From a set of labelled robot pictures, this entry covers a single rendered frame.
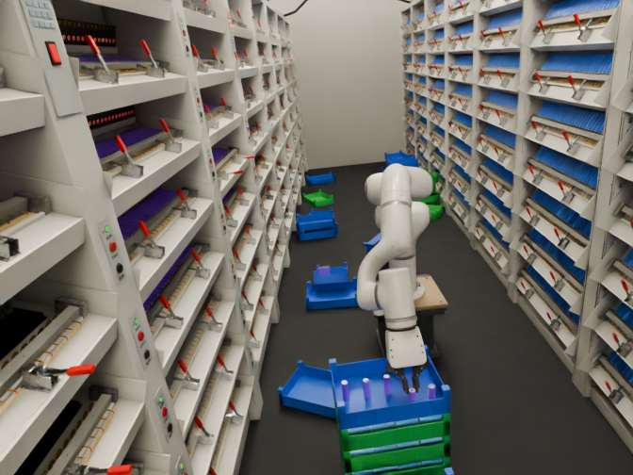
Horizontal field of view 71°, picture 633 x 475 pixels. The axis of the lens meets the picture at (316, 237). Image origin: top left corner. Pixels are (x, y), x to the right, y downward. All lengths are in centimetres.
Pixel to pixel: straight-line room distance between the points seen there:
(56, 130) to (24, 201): 12
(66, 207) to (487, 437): 154
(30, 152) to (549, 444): 172
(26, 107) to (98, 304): 34
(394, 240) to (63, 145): 83
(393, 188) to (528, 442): 103
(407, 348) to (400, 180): 48
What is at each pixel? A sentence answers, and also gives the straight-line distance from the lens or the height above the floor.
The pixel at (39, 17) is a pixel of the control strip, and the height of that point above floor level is 142.
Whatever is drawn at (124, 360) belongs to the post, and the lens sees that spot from 93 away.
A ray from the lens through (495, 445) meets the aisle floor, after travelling 182.
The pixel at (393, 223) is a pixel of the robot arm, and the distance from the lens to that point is 126.
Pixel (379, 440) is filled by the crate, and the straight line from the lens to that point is 133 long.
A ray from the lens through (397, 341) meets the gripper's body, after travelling 123.
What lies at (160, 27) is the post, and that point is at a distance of 145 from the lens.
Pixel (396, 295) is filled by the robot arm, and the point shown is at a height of 72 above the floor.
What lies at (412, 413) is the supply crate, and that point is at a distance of 129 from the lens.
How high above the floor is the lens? 132
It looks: 22 degrees down
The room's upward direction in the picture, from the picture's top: 7 degrees counter-clockwise
